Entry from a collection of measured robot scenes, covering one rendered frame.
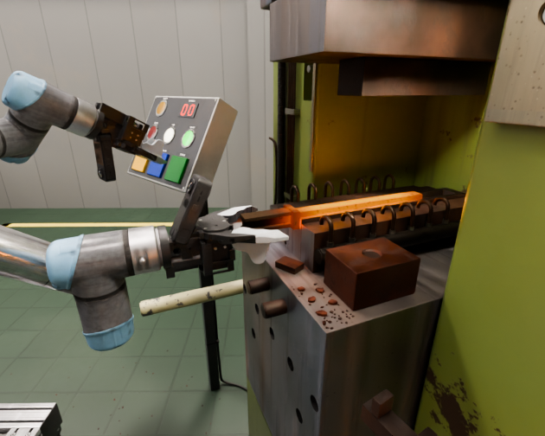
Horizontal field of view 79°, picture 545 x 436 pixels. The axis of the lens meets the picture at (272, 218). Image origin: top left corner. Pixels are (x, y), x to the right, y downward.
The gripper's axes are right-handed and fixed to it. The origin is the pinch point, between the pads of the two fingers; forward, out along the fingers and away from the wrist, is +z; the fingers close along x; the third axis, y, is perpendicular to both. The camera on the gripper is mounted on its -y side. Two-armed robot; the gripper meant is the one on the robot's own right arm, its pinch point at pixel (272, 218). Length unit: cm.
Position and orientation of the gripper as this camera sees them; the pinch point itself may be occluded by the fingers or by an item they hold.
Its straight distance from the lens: 60.6
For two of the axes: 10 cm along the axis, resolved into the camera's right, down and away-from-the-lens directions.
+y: 0.0, 9.3, 3.7
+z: 9.2, -1.4, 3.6
